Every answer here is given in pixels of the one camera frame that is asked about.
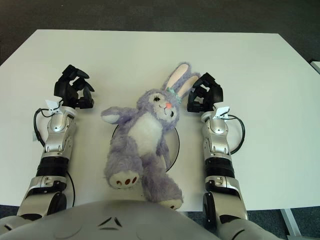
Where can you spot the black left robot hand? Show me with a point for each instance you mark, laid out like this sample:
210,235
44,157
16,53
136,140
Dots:
62,88

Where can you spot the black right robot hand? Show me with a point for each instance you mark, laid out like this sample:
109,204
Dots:
216,93

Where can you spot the purple plush bunny doll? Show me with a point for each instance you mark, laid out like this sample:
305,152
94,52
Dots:
145,130

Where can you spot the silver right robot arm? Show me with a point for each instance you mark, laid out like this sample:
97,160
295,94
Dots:
217,130

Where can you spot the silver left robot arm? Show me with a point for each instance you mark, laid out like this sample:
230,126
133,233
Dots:
56,125

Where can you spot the white plate with black rim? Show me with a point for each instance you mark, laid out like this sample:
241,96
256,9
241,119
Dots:
174,147

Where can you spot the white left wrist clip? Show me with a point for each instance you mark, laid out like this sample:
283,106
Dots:
51,103

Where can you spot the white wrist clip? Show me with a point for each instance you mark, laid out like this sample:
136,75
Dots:
51,103
222,112

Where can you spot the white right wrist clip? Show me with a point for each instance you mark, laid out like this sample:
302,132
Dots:
222,112

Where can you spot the neighbouring white table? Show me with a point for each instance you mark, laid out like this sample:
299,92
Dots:
316,65

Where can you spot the grey robot torso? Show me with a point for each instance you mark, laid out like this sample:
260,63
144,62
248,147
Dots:
112,220

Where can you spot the grey metal table leg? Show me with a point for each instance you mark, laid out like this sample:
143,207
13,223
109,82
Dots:
291,221

